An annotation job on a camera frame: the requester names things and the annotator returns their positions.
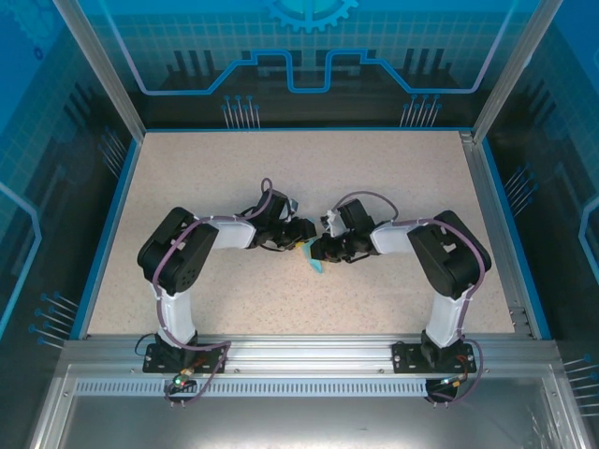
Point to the aluminium frame post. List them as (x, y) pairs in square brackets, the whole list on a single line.
[(515, 70), (100, 70)]

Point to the light blue cloth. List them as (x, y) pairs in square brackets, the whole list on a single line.
[(316, 266)]

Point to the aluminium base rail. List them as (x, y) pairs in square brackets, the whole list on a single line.
[(304, 355)]

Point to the blue gear print panel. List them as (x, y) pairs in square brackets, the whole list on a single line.
[(304, 37)]

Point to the aluminium sheet tray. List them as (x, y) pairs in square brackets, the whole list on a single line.
[(304, 421)]

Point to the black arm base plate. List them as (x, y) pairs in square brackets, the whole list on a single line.
[(407, 357), (156, 365)]

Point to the blue circuit print panel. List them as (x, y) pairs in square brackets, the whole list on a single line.
[(37, 163), (561, 163)]

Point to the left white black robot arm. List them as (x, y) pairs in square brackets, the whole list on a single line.
[(178, 252)]

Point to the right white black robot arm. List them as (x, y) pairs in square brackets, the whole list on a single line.
[(449, 257)]

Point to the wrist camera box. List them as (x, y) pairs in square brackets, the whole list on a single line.
[(293, 206), (333, 223)]

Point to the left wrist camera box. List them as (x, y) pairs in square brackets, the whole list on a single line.
[(293, 206)]

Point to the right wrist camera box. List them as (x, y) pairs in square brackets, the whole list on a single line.
[(333, 223)]

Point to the aluminium side rail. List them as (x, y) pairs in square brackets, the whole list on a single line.
[(486, 196)]

